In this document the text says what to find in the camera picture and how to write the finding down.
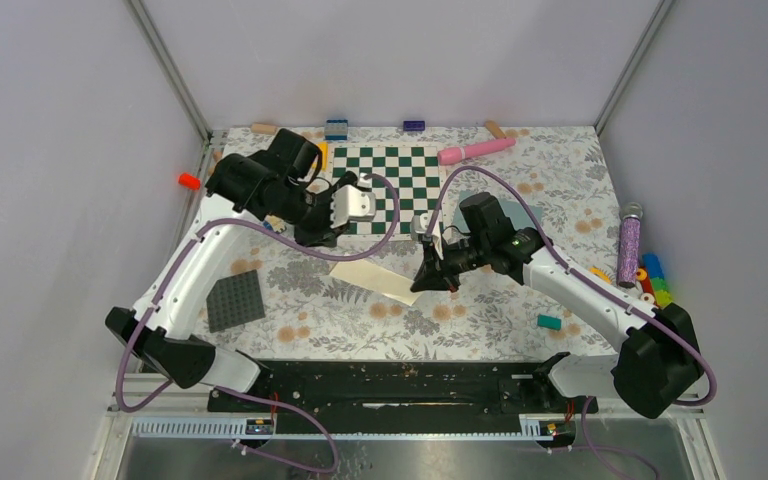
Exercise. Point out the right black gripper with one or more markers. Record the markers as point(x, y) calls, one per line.
point(436, 272)

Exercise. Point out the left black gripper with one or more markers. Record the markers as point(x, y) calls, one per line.
point(323, 235)

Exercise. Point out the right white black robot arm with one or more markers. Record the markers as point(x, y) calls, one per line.
point(650, 367)

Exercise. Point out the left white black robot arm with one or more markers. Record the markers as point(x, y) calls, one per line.
point(240, 194)

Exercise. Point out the floral patterned table mat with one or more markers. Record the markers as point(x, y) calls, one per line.
point(558, 172)

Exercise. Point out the wooden toy car blue wheels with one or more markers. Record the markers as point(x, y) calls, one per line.
point(275, 224)

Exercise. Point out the black silver microphone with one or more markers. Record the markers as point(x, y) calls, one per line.
point(349, 178)

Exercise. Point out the yellow triangle toy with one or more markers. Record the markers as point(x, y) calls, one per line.
point(323, 147)

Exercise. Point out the blue grey lego brick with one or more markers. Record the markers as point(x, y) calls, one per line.
point(336, 130)

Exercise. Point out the left wooden cylinder peg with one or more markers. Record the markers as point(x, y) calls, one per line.
point(263, 129)

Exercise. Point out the wooden cylinder peg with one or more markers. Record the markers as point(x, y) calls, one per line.
point(494, 129)
point(263, 129)

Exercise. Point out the green white chessboard mat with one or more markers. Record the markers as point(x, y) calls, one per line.
point(413, 169)

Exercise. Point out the grey lego baseplate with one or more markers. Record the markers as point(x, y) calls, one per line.
point(234, 301)

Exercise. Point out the pink toy microphone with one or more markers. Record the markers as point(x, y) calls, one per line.
point(454, 155)

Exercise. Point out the orange red small cylinder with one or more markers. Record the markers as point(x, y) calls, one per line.
point(189, 181)

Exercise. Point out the teal small block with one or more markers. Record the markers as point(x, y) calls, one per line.
point(549, 322)

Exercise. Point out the purple lego brick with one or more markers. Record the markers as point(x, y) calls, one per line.
point(413, 125)

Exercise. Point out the right wooden cylinder peg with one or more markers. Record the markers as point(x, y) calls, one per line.
point(494, 129)

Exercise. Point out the purple glitter microphone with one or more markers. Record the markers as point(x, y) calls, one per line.
point(629, 243)

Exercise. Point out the colourful block toy pile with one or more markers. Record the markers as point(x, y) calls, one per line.
point(652, 279)

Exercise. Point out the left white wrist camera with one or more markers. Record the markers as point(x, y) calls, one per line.
point(350, 203)

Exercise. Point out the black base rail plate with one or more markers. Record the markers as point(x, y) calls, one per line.
point(418, 397)

